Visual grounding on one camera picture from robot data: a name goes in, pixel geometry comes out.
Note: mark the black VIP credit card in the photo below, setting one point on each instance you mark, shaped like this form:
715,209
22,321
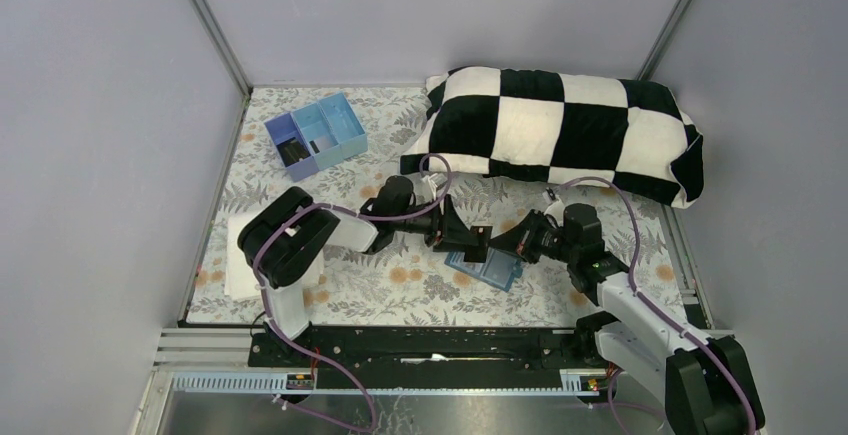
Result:
292,151

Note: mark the blue compartment organizer box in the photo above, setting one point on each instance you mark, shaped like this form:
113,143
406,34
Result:
328,128

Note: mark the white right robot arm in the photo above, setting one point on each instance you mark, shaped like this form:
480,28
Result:
704,383

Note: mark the floral patterned table mat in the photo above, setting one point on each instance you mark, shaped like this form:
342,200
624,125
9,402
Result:
406,283

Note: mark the black and white checkered pillow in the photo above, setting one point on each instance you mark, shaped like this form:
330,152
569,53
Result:
541,126

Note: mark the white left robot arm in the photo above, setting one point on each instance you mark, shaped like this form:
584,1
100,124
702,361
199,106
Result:
283,241

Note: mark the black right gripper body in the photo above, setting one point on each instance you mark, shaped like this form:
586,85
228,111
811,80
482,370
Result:
527,237

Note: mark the white folded towel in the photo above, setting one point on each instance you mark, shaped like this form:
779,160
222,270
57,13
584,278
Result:
240,282

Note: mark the perforated metal cable tray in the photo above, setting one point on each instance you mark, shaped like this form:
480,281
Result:
435,382

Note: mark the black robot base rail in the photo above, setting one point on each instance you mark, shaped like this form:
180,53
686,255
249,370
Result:
354,350

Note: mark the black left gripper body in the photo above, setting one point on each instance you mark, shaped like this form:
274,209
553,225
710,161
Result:
442,229

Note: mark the blue card holder wallet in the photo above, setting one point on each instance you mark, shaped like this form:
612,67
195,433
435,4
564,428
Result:
499,270

